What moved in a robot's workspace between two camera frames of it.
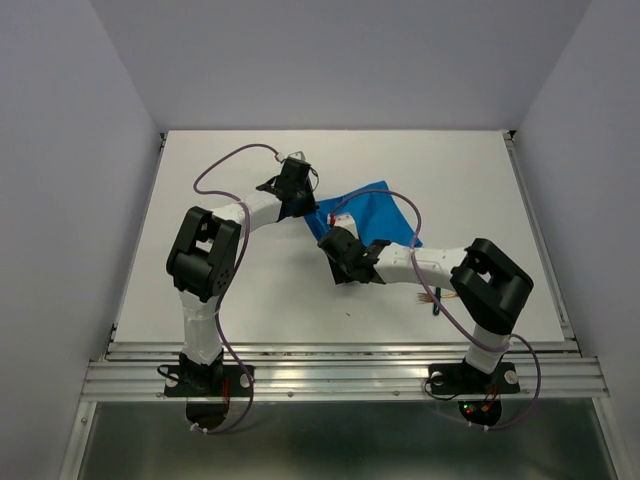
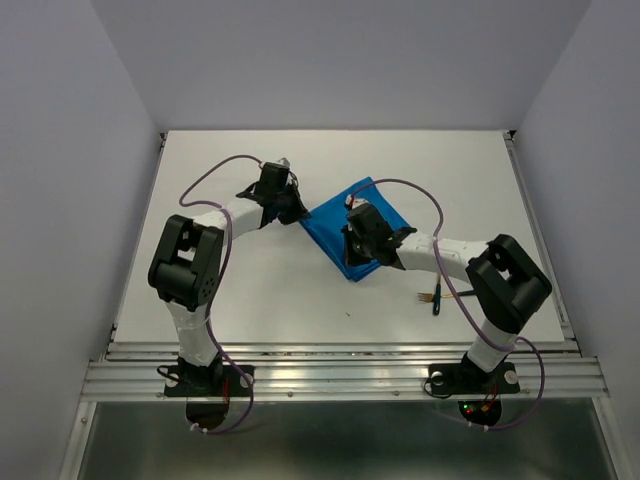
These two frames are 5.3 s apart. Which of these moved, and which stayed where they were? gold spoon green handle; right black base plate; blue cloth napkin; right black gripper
Moved: right black gripper
Stayed: gold spoon green handle; right black base plate; blue cloth napkin
